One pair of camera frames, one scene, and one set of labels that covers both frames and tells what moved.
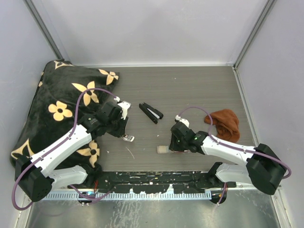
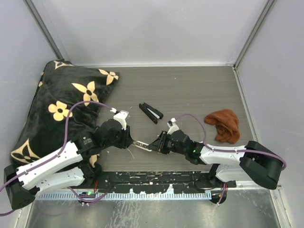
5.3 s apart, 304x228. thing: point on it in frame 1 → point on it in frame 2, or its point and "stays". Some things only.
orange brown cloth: x=226 y=123 stays
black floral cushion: x=52 y=108 stays
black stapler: x=153 y=114 stays
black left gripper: x=123 y=119 → x=126 y=138
